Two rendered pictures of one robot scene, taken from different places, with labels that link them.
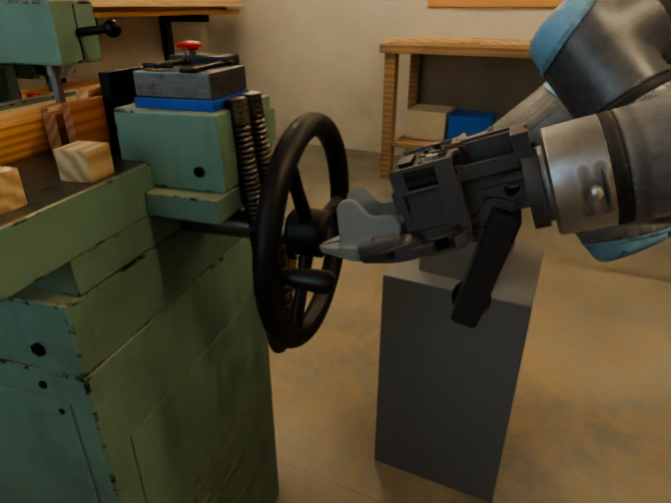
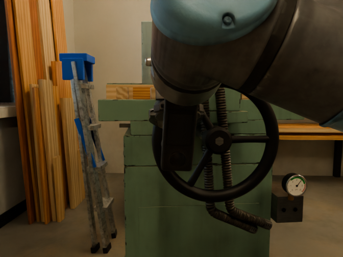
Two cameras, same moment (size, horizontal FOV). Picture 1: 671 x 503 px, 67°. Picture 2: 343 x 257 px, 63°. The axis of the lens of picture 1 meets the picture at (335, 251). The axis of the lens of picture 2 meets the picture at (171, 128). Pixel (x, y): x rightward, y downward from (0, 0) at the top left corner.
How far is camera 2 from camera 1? 0.58 m
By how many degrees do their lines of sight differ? 67
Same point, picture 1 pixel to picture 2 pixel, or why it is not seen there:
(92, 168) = (153, 94)
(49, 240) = (124, 109)
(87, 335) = (129, 151)
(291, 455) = not seen: outside the picture
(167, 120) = not seen: hidden behind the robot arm
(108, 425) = (128, 193)
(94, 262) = (140, 126)
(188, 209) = not seen: hidden behind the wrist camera
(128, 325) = (150, 159)
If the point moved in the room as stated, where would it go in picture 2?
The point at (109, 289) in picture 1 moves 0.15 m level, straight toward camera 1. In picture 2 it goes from (144, 139) to (100, 146)
